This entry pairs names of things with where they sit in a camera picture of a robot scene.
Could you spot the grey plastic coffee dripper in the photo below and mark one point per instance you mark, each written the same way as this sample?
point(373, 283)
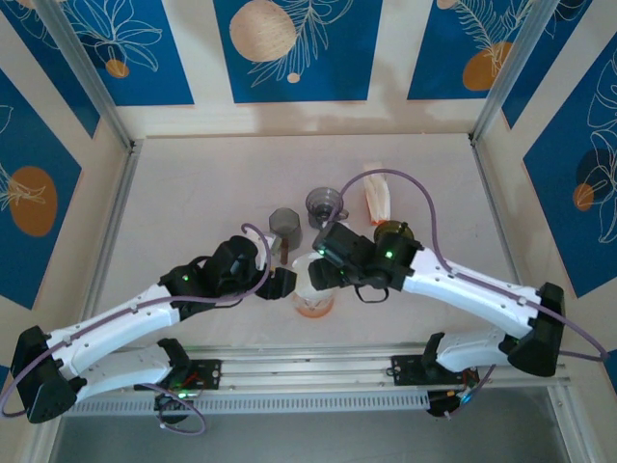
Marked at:
point(320, 200)

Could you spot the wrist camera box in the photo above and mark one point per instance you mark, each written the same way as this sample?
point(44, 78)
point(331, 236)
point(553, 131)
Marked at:
point(331, 223)
point(262, 261)

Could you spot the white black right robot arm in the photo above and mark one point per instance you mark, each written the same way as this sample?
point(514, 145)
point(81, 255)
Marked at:
point(472, 294)

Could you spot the black controller box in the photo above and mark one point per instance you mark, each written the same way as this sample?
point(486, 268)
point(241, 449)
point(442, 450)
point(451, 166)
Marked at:
point(169, 400)
point(438, 402)

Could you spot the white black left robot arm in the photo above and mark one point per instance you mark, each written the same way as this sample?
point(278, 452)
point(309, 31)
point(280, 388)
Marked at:
point(115, 323)

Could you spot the short aluminium frame leg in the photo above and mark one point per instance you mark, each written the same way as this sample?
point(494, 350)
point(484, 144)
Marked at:
point(41, 443)
point(571, 434)

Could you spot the aluminium front rail beam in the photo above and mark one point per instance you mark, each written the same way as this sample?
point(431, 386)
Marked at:
point(308, 371)

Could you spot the clear plastic coffee dripper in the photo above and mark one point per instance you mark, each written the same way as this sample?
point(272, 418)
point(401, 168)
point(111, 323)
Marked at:
point(299, 289)

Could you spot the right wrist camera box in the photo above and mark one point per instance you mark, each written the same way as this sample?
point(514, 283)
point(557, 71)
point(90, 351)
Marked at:
point(331, 223)

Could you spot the aluminium side rail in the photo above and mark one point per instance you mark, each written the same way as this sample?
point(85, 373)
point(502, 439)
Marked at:
point(483, 169)
point(120, 193)

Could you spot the aluminium frame post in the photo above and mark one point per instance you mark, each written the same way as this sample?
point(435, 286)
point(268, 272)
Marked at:
point(509, 72)
point(89, 72)

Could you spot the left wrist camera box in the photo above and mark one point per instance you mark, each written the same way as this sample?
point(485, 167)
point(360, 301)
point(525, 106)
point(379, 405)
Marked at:
point(262, 261)

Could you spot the dark green coffee dripper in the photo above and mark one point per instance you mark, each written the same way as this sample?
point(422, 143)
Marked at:
point(390, 229)

